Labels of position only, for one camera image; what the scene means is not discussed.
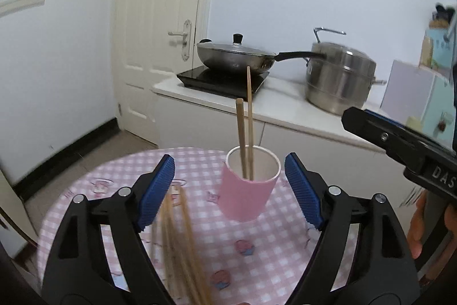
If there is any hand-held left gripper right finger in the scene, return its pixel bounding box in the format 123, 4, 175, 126
284, 152, 420, 305

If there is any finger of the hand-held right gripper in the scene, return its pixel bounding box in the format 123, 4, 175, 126
341, 107, 430, 172
363, 110, 456, 153

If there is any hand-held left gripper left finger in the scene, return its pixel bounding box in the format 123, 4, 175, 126
42, 154, 175, 305

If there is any bunch of wooden chopsticks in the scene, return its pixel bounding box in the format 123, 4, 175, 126
152, 184, 211, 305

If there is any pink paper cup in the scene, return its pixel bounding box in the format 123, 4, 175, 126
218, 145, 281, 223

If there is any person's right hand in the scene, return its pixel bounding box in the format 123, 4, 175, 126
406, 190, 428, 260

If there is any pale panel board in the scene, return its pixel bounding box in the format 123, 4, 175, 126
380, 59, 450, 134

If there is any pink checked tablecloth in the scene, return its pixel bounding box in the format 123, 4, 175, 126
36, 147, 361, 305

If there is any stainless steel steamer pot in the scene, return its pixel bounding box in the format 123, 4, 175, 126
305, 27, 388, 116

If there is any white counter cabinet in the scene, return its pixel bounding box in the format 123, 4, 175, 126
152, 71, 422, 209

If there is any black plush toy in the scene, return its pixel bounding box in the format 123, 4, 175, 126
433, 3, 457, 23

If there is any black induction cooktop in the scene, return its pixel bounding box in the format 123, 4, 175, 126
176, 66, 271, 99

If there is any white furniture edge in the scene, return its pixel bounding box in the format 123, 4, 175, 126
0, 162, 38, 259

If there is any glass wok lid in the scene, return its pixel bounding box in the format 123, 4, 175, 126
197, 33, 277, 57

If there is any white door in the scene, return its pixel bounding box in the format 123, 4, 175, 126
112, 0, 222, 148

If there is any steel wok with black handle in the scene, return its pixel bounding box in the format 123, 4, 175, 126
196, 46, 327, 75

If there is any silver door handle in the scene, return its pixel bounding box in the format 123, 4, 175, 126
168, 19, 193, 62

